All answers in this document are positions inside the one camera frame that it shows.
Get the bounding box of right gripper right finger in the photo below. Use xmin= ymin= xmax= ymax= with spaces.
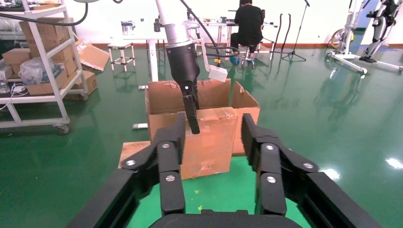
xmin=240 ymin=113 xmax=382 ymax=228

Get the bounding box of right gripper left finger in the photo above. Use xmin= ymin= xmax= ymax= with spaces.
xmin=67 ymin=113 xmax=186 ymax=228

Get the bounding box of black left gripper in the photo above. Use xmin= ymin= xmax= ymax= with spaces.
xmin=165 ymin=41 xmax=201 ymax=135

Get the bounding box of small brown cardboard box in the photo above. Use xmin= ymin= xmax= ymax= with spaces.
xmin=148 ymin=107 xmax=239 ymax=181

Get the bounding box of large open cardboard carton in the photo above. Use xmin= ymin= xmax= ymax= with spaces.
xmin=144 ymin=78 xmax=261 ymax=157

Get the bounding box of printed cardboard box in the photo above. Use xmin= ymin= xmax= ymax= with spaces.
xmin=64 ymin=69 xmax=98 ymax=101

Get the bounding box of flattened cardboard sheet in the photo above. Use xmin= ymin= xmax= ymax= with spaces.
xmin=75 ymin=39 xmax=110 ymax=72

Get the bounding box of long flat cardboard box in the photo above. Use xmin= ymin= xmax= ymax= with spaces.
xmin=27 ymin=69 xmax=69 ymax=95

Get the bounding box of large cardboard box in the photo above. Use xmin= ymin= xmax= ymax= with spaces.
xmin=19 ymin=17 xmax=76 ymax=61

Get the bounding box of metal stool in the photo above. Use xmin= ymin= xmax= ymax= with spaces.
xmin=239 ymin=44 xmax=258 ymax=68

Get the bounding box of white desk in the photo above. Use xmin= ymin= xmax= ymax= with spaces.
xmin=189 ymin=17 xmax=278 ymax=61

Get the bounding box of white square stool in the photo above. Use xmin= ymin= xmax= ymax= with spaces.
xmin=107 ymin=41 xmax=136 ymax=71

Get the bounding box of metal can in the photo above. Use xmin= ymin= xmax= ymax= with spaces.
xmin=121 ymin=20 xmax=136 ymax=35

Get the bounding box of person in black clothes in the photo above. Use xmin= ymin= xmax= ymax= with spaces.
xmin=229 ymin=0 xmax=266 ymax=67

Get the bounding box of black curved pole stand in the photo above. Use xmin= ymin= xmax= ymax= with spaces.
xmin=281 ymin=13 xmax=292 ymax=54
xmin=271 ymin=13 xmax=283 ymax=54

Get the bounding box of black tripod stand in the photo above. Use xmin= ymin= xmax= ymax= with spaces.
xmin=281 ymin=0 xmax=311 ymax=63

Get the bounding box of white metal shelf rack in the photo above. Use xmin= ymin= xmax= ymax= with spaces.
xmin=0 ymin=0 xmax=89 ymax=134

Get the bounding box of clear plastic bag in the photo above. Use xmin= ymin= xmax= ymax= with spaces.
xmin=18 ymin=57 xmax=55 ymax=85

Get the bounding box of grey legged robot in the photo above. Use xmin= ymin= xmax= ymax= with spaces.
xmin=359 ymin=0 xmax=398 ymax=64

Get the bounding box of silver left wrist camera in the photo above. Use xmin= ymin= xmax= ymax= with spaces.
xmin=187 ymin=37 xmax=228 ymax=83

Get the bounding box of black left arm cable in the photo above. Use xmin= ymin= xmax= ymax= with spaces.
xmin=179 ymin=0 xmax=240 ymax=67

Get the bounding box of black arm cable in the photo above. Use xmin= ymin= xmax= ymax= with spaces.
xmin=0 ymin=0 xmax=90 ymax=28
xmin=179 ymin=0 xmax=240 ymax=67

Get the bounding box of white robot stand frame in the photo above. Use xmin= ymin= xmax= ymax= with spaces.
xmin=326 ymin=0 xmax=403 ymax=75

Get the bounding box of yellow cable reel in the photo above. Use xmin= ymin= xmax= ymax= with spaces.
xmin=330 ymin=28 xmax=355 ymax=50

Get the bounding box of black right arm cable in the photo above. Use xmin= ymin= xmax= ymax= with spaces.
xmin=0 ymin=0 xmax=90 ymax=28

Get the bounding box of white power adapter cable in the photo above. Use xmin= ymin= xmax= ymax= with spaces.
xmin=0 ymin=82 xmax=29 ymax=109

